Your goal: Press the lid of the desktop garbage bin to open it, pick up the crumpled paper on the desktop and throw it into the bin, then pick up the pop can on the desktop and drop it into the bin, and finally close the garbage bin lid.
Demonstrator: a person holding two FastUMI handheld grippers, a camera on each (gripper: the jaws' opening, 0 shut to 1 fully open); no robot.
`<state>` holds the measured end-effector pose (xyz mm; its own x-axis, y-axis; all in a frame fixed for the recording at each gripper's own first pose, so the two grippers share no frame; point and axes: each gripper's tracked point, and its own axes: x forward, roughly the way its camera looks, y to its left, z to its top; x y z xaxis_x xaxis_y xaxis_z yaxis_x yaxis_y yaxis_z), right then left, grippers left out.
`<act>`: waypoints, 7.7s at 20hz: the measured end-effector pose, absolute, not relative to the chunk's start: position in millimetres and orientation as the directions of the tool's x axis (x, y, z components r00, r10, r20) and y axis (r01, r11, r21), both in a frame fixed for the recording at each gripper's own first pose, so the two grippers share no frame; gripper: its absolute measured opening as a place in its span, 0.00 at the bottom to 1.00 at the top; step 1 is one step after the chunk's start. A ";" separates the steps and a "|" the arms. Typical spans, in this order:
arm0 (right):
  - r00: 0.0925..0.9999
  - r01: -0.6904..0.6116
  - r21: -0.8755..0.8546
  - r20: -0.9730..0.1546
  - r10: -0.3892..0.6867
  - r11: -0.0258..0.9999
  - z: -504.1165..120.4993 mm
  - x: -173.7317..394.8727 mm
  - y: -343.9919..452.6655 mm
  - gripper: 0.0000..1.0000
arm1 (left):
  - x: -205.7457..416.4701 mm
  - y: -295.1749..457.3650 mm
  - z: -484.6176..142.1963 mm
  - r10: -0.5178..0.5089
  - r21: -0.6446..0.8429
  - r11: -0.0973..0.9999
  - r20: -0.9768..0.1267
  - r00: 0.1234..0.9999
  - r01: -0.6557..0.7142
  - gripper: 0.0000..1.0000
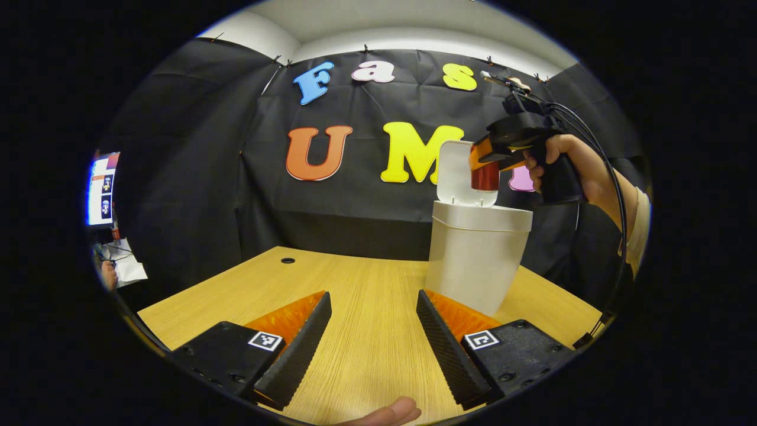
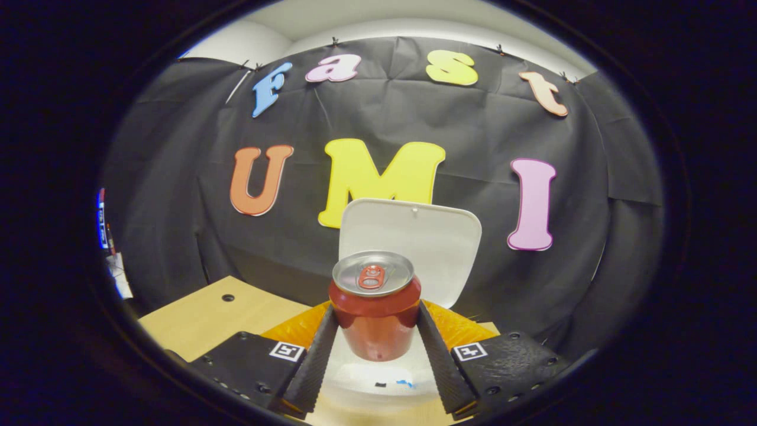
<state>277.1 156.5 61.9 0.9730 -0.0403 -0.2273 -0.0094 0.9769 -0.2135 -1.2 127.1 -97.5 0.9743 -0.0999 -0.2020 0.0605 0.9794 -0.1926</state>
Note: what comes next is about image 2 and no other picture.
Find computer monitor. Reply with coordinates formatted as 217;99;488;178
97;189;111;249

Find white desktop garbage bin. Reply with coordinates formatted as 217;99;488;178
316;198;483;415

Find red pop can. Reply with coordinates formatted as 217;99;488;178
329;251;422;362

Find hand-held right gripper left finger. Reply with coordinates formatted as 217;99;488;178
189;301;339;416

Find wooden desktop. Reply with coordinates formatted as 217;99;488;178
139;275;500;426

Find white paper sheets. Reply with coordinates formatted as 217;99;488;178
109;253;134;299

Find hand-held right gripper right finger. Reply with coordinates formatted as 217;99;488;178
417;299;571;422

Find black backdrop cloth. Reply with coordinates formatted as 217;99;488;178
101;37;666;362

